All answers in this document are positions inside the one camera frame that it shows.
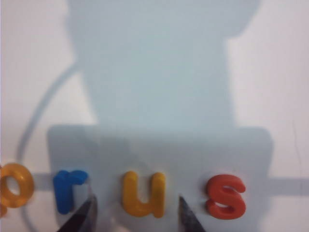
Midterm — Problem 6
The yellow letter u magnet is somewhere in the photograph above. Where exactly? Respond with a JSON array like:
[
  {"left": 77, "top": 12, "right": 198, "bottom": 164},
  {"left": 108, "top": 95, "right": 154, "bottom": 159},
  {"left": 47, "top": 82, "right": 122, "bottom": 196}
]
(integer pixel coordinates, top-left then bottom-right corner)
[{"left": 121, "top": 171, "right": 167, "bottom": 218}]

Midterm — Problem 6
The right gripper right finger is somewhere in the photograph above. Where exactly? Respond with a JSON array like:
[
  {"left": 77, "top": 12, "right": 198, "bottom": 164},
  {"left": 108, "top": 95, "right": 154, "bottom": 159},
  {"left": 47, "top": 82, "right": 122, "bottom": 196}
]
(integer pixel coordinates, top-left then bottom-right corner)
[{"left": 177, "top": 196, "right": 208, "bottom": 232}]

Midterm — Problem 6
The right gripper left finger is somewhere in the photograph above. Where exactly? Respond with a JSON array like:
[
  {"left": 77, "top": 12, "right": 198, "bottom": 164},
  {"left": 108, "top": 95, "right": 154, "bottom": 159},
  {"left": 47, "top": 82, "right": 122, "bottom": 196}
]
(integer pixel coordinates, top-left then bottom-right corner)
[{"left": 56, "top": 194, "right": 98, "bottom": 232}]

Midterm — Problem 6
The orange letter s magnet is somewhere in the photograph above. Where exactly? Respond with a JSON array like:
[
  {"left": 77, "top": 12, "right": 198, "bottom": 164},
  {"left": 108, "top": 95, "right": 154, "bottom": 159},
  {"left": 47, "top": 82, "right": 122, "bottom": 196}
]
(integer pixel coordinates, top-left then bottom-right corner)
[{"left": 205, "top": 175, "right": 247, "bottom": 219}]

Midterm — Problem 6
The yellow letter p magnet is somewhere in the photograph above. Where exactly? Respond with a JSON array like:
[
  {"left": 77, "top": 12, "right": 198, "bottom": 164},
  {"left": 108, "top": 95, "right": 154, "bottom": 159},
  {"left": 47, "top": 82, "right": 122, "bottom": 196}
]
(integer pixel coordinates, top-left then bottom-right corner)
[{"left": 0, "top": 163, "right": 35, "bottom": 216}]

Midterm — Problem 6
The blue letter r magnet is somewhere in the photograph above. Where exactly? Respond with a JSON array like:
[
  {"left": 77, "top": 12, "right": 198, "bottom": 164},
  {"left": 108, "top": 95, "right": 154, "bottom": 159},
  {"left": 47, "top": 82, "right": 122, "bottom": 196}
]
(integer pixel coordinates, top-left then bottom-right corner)
[{"left": 52, "top": 170, "right": 89, "bottom": 215}]

